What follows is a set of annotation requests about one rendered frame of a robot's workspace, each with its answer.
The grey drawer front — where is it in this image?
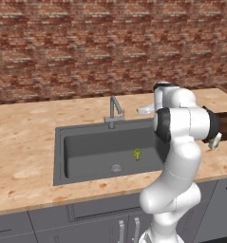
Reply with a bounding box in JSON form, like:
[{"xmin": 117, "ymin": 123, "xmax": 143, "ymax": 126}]
[{"xmin": 0, "ymin": 211, "xmax": 36, "ymax": 243}]

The grey false drawer panel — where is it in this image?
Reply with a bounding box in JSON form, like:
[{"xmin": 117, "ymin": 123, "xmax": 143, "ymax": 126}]
[{"xmin": 66, "ymin": 192, "xmax": 145, "ymax": 224}]

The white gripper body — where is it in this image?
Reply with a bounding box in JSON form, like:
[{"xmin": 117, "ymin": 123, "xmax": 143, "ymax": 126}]
[{"xmin": 136, "ymin": 104, "xmax": 157, "ymax": 116}]

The grey cupboard door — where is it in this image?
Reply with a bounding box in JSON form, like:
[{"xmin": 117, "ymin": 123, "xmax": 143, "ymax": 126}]
[
  {"xmin": 127, "ymin": 212, "xmax": 155, "ymax": 243},
  {"xmin": 34, "ymin": 215, "xmax": 130, "ymax": 243}
]

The grey sink faucet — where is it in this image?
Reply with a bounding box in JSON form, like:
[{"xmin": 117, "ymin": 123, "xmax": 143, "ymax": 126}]
[{"xmin": 103, "ymin": 94, "xmax": 126, "ymax": 130}]

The grey dishwasher front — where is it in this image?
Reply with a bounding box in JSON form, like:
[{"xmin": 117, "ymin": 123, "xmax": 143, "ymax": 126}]
[{"xmin": 193, "ymin": 176, "xmax": 227, "ymax": 243}]

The silver cupboard handle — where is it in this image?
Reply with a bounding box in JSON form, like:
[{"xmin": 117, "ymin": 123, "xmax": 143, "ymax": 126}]
[
  {"xmin": 133, "ymin": 216, "xmax": 141, "ymax": 243},
  {"xmin": 118, "ymin": 219, "xmax": 125, "ymax": 243}
]

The green broccoli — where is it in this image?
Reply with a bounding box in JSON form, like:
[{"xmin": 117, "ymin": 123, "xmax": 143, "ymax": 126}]
[{"xmin": 132, "ymin": 148, "xmax": 142, "ymax": 162}]

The dark grey sink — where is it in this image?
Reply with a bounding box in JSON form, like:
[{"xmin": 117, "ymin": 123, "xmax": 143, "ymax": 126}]
[{"xmin": 52, "ymin": 118, "xmax": 170, "ymax": 187}]

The white green vegetable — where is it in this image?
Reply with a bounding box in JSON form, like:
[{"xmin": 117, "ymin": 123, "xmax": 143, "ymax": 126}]
[{"xmin": 208, "ymin": 132, "xmax": 223, "ymax": 151}]

